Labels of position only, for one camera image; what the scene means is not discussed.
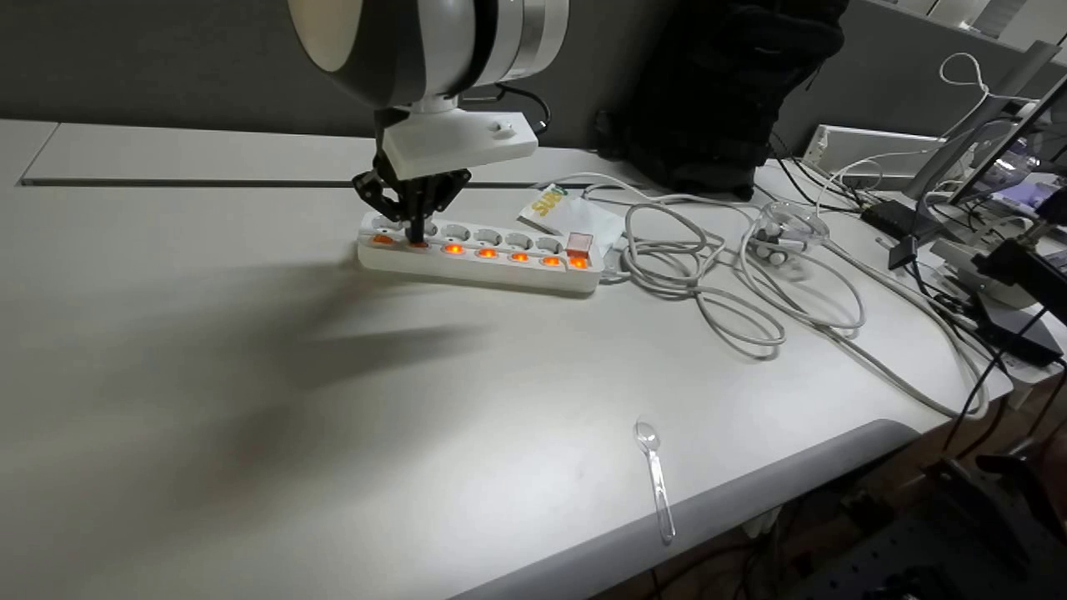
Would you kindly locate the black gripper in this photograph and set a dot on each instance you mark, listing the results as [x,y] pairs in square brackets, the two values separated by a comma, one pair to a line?
[412,189]

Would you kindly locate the white multi-socket power strip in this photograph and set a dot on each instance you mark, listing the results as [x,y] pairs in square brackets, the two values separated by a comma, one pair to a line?
[489,275]

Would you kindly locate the white sachet yellow print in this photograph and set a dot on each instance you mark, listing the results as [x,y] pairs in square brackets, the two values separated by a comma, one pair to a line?
[551,204]

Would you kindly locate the grey partition panel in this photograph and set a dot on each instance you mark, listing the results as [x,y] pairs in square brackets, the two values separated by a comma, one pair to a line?
[168,68]

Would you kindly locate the clear plastic spoon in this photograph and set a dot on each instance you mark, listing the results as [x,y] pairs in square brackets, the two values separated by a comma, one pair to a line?
[655,477]

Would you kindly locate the white shallow tray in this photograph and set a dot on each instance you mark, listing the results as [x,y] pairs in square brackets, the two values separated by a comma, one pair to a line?
[877,152]

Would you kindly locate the black box device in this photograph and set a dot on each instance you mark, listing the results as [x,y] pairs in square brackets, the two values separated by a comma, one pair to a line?
[1027,279]

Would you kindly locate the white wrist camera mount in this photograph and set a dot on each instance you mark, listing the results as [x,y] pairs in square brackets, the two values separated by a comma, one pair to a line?
[454,139]

